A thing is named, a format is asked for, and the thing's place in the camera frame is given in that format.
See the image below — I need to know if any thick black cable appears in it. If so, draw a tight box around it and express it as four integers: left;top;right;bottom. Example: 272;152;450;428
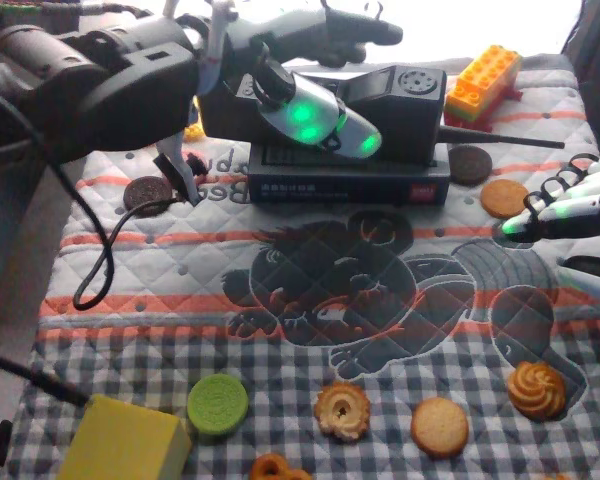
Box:
0;349;90;407

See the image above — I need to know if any black walkie-talkie handset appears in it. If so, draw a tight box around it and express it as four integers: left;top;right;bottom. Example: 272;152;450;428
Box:
202;63;566;167

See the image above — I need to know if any green sandwich cookie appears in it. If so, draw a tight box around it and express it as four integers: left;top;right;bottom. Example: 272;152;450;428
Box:
186;372;250;437

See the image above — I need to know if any round tan biscuit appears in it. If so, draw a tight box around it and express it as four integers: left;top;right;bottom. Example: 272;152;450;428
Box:
480;178;531;220
409;396;470;459

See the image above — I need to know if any orange green toy brick stack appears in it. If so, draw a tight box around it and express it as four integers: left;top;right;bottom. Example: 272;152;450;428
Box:
443;43;525;134

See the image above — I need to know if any yellow cube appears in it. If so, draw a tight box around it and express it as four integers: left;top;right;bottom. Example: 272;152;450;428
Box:
54;393;194;480

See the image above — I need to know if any ring-shaped butter cookie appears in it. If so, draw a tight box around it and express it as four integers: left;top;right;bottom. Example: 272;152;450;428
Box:
313;380;372;442

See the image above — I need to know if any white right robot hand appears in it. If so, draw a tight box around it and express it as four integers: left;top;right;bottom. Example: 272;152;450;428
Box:
499;152;600;311

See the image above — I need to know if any swirl butter cookie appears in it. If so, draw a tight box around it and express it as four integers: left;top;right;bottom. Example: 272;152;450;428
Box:
507;360;569;421

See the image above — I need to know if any pretzel-shaped cookie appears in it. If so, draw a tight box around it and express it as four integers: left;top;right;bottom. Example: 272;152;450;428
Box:
248;452;315;480

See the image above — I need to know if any dark chocolate sandwich cookie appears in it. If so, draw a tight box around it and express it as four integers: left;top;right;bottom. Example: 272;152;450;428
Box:
123;175;174;217
447;144;494;186

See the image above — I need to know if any grey quilt with bear print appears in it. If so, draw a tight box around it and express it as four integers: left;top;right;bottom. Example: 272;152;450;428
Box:
2;53;600;480

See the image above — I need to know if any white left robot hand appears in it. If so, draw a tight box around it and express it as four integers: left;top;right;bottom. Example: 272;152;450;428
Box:
199;0;405;161

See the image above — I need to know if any white calculator box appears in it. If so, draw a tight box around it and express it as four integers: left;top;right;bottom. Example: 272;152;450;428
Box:
247;62;451;206

